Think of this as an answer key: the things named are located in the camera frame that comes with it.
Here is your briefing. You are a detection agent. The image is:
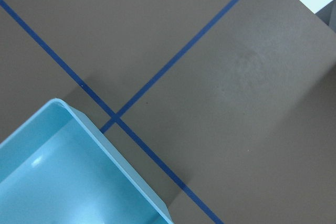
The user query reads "light blue plastic bin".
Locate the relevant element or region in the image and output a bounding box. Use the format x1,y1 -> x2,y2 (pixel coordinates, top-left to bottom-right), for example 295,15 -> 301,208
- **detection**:
1,99 -> 172,223

